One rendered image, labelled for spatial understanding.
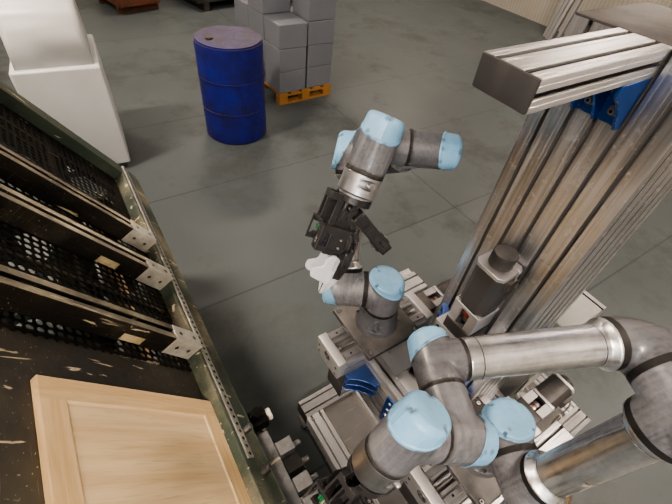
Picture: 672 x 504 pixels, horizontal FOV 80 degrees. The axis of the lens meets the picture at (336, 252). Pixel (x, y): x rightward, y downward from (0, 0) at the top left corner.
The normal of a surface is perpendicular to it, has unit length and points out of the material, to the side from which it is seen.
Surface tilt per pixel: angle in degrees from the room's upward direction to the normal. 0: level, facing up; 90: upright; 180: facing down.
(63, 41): 80
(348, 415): 0
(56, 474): 57
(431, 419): 28
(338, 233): 69
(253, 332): 0
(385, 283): 7
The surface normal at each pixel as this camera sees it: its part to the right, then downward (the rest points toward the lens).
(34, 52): 0.45, 0.54
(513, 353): 0.06, -0.32
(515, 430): 0.07, -0.78
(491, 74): -0.84, 0.33
